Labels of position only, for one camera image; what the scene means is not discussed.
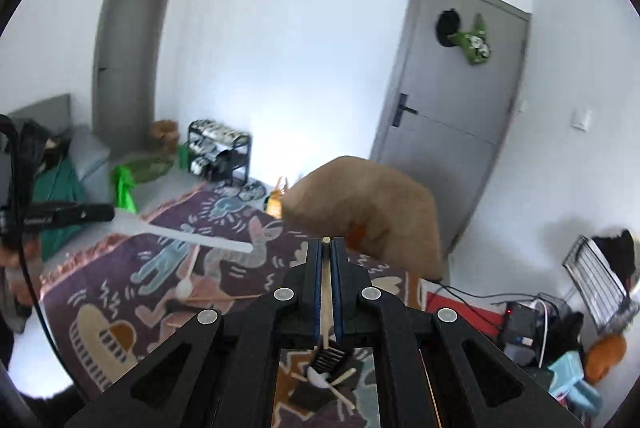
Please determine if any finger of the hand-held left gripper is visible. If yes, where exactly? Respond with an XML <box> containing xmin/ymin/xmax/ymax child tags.
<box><xmin>22</xmin><ymin>203</ymin><xmax>115</xmax><ymax>229</ymax></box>

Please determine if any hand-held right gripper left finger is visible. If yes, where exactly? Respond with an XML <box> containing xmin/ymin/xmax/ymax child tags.
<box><xmin>65</xmin><ymin>238</ymin><xmax>323</xmax><ymax>428</ymax></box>

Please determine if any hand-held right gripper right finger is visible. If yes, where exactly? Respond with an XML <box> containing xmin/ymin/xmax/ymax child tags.
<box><xmin>330</xmin><ymin>238</ymin><xmax>583</xmax><ymax>428</ymax></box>

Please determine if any black utensil holder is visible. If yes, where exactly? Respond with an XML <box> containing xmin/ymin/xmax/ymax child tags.
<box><xmin>290</xmin><ymin>343</ymin><xmax>373</xmax><ymax>414</ymax></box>

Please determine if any pale grey spoon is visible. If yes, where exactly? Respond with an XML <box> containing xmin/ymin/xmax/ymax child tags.
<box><xmin>305</xmin><ymin>368</ymin><xmax>333</xmax><ymax>391</ymax></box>

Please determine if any white plastic spoon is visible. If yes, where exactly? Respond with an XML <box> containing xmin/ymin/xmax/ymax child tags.
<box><xmin>114</xmin><ymin>214</ymin><xmax>254</xmax><ymax>255</ymax></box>

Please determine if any cream spoon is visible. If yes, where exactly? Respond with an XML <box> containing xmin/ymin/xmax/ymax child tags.
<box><xmin>175</xmin><ymin>245</ymin><xmax>201</xmax><ymax>301</ymax></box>

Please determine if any person's left hand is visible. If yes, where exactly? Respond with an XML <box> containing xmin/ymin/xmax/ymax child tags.
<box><xmin>0</xmin><ymin>243</ymin><xmax>22</xmax><ymax>269</ymax></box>

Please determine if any green cloth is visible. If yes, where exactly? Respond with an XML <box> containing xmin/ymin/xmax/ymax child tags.
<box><xmin>32</xmin><ymin>155</ymin><xmax>88</xmax><ymax>261</ymax></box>

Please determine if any bright green bag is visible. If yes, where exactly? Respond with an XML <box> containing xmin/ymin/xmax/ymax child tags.
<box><xmin>114</xmin><ymin>164</ymin><xmax>138</xmax><ymax>215</ymax></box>

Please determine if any dark clothes pile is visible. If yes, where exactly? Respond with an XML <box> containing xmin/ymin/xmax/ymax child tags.
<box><xmin>20</xmin><ymin>120</ymin><xmax>71</xmax><ymax>169</ymax></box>

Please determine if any green floor mat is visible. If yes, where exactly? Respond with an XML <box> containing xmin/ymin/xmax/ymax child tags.
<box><xmin>122</xmin><ymin>155</ymin><xmax>175</xmax><ymax>183</ymax></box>

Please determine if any orange yellow bag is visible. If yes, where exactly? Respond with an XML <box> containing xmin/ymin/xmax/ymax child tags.
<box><xmin>265</xmin><ymin>177</ymin><xmax>288</xmax><ymax>216</ymax></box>

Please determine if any printed blanket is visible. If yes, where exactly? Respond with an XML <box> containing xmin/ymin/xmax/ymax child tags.
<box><xmin>40</xmin><ymin>180</ymin><xmax>426</xmax><ymax>428</ymax></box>

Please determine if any tan chair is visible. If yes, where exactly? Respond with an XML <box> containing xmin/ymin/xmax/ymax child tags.
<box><xmin>282</xmin><ymin>155</ymin><xmax>446</xmax><ymax>281</ymax></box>

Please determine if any cardboard box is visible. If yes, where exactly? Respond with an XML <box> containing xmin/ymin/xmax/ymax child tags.
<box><xmin>150</xmin><ymin>120</ymin><xmax>180</xmax><ymax>153</ymax></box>

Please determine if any orange red printed mat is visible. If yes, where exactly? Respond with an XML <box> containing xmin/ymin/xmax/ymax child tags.
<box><xmin>425</xmin><ymin>290</ymin><xmax>506</xmax><ymax>326</ymax></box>

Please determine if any plain grey door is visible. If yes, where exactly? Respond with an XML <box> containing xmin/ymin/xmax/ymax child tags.
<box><xmin>92</xmin><ymin>0</ymin><xmax>173</xmax><ymax>159</ymax></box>

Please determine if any black shoe rack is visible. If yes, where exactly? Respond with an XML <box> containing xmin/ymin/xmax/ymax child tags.
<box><xmin>187</xmin><ymin>119</ymin><xmax>251</xmax><ymax>186</ymax></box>

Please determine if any group of shoes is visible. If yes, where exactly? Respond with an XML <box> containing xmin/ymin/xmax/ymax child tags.
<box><xmin>190</xmin><ymin>120</ymin><xmax>248</xmax><ymax>179</ymax></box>

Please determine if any light blue box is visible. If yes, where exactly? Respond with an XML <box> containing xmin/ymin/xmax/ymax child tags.
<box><xmin>547</xmin><ymin>353</ymin><xmax>603</xmax><ymax>416</ymax></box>

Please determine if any orange round cushion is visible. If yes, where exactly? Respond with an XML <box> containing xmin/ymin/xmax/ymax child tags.
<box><xmin>585</xmin><ymin>335</ymin><xmax>628</xmax><ymax>384</ymax></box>

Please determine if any green animal bag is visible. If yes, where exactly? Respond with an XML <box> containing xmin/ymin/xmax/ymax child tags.
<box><xmin>447</xmin><ymin>12</ymin><xmax>492</xmax><ymax>66</ymax></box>

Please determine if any black hat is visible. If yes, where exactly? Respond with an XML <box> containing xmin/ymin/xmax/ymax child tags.
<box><xmin>436</xmin><ymin>9</ymin><xmax>462</xmax><ymax>47</ymax></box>

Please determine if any black cloth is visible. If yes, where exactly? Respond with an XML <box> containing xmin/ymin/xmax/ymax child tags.
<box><xmin>592</xmin><ymin>230</ymin><xmax>638</xmax><ymax>289</ymax></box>

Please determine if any black table cable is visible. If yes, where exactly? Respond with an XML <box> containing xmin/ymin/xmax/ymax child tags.
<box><xmin>435</xmin><ymin>283</ymin><xmax>541</xmax><ymax>309</ymax></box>

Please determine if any black door handle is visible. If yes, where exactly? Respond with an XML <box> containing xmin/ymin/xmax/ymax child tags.
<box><xmin>392</xmin><ymin>94</ymin><xmax>418</xmax><ymax>127</ymax></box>

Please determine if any black device with cables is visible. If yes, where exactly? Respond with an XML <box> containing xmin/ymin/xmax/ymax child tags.
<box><xmin>502</xmin><ymin>300</ymin><xmax>556</xmax><ymax>369</ymax></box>

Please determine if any grey door with handle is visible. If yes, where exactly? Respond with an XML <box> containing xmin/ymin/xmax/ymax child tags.
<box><xmin>370</xmin><ymin>0</ymin><xmax>531</xmax><ymax>253</ymax></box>

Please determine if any white cable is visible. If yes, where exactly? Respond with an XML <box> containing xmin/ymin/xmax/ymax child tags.
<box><xmin>535</xmin><ymin>300</ymin><xmax>556</xmax><ymax>369</ymax></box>

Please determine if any black wire basket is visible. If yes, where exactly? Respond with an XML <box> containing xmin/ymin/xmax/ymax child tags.
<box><xmin>562</xmin><ymin>235</ymin><xmax>633</xmax><ymax>334</ymax></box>

